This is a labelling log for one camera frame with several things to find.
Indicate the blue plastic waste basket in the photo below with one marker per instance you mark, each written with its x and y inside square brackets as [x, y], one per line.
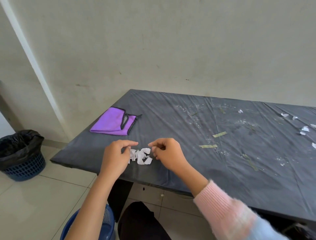
[27, 168]

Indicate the gathered paper scraps pile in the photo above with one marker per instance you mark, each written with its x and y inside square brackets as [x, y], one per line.
[141, 158]

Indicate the person's left hand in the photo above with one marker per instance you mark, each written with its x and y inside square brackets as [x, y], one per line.
[113, 160]

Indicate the person's black trousers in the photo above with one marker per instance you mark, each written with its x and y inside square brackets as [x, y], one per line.
[140, 222]

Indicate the white cabinet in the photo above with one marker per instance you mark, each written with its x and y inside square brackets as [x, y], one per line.
[5, 126]

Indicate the person's right hand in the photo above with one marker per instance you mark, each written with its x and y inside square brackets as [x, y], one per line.
[170, 153]

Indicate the blue mesh waste basket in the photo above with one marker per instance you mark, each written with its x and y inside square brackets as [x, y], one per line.
[108, 220]

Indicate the person's right forearm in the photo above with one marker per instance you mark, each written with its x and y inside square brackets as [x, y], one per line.
[222, 210]

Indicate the black garbage bag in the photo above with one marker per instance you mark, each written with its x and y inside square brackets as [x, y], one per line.
[17, 146]

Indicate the dark grey covered table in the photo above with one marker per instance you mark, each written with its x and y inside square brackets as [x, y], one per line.
[172, 118]

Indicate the person's left forearm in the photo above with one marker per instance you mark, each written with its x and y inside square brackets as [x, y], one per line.
[91, 210]

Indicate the pale green tape strip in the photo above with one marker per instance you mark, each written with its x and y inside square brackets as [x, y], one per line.
[208, 146]
[219, 134]

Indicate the white paper scraps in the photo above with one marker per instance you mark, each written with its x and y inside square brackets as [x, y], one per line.
[305, 128]

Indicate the white wall conduit strip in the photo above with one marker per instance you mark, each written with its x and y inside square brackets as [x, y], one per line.
[36, 66]

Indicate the purple cloth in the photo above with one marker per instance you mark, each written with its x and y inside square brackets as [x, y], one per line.
[108, 121]

